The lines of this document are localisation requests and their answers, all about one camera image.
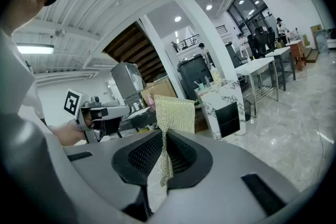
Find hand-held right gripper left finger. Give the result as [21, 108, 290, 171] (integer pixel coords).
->
[62, 129, 165, 222]

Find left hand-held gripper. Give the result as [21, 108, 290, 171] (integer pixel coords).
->
[64, 88, 132, 144]

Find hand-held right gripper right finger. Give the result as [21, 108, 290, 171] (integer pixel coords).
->
[156, 128, 302, 224]

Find person's left hand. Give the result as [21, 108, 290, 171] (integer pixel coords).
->
[48, 112, 95, 147]

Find black table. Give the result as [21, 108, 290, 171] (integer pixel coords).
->
[119, 109, 159, 137]

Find gray metal cabinet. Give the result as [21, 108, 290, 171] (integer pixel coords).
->
[110, 61, 146, 107]

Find pink plastic object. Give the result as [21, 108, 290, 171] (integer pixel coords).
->
[148, 93, 156, 114]

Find large cardboard box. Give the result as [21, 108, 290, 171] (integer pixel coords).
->
[140, 77, 178, 105]

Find marble sink cabinet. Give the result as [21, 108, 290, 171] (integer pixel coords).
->
[194, 80, 247, 142]

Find wooden staircase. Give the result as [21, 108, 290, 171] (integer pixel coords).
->
[102, 20, 169, 82]

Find slim white pillar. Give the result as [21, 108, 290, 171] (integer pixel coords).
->
[140, 14, 187, 100]

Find black round bin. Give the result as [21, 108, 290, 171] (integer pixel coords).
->
[243, 98, 253, 122]

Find large black bin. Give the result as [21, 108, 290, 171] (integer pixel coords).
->
[177, 54, 214, 101]

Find cream detergent pump bottle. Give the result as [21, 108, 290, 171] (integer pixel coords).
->
[209, 62, 223, 87]

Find metal balcony railing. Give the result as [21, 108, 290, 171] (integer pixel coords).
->
[175, 34, 204, 52]

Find fluorescent tube light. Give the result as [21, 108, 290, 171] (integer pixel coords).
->
[15, 44, 55, 55]

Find person's white shirt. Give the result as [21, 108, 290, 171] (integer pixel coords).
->
[0, 28, 46, 126]

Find white dish rack tray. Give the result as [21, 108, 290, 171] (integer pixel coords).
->
[234, 56, 280, 119]

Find wide white pillar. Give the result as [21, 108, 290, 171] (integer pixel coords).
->
[167, 0, 237, 82]

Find white gooseneck faucet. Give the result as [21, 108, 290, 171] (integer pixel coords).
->
[240, 46, 250, 63]

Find white table dark legs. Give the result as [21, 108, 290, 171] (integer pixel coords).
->
[265, 46, 297, 91]

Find black office chair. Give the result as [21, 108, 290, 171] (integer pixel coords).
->
[254, 26, 269, 58]
[267, 28, 276, 50]

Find person's head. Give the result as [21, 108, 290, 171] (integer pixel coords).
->
[0, 0, 51, 37]

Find orange wooden cabinet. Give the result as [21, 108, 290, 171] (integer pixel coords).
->
[285, 39, 307, 71]

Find tall cardboard box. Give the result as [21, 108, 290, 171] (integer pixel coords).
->
[310, 24, 323, 47]

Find gray stone slab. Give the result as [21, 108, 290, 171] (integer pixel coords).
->
[314, 28, 331, 54]

